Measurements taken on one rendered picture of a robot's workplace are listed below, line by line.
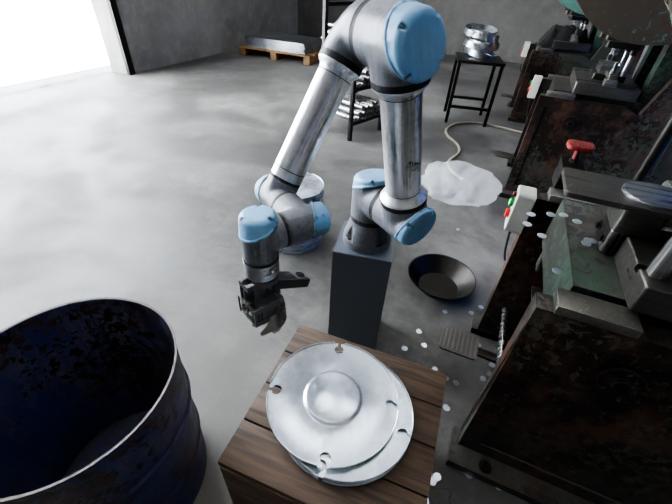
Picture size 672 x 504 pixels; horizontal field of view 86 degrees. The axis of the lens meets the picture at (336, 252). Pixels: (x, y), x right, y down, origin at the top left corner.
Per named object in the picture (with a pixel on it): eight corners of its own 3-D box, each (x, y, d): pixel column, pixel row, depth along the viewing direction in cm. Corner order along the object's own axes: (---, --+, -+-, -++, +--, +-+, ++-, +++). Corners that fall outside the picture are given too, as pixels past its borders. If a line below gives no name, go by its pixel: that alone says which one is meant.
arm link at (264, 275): (265, 242, 80) (287, 260, 76) (267, 258, 83) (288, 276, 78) (235, 256, 76) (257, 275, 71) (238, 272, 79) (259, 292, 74)
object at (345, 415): (400, 479, 67) (400, 477, 67) (249, 457, 69) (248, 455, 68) (397, 351, 90) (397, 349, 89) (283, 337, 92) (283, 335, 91)
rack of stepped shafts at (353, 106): (353, 143, 295) (364, 2, 236) (315, 127, 319) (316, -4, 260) (385, 131, 320) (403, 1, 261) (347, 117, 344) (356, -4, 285)
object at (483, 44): (443, 122, 347) (466, 26, 298) (442, 108, 382) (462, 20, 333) (486, 127, 342) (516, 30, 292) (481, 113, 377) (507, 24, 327)
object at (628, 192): (541, 241, 83) (567, 189, 74) (540, 213, 93) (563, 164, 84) (670, 275, 75) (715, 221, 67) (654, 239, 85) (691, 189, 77)
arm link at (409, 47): (402, 210, 106) (395, -13, 67) (439, 237, 96) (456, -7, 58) (370, 229, 102) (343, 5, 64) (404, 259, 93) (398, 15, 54)
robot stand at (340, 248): (327, 344, 136) (332, 251, 108) (337, 310, 150) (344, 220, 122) (374, 355, 133) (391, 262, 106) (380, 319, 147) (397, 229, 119)
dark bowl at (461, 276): (397, 296, 158) (399, 284, 154) (414, 257, 180) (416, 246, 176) (466, 319, 149) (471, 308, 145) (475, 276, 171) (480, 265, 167)
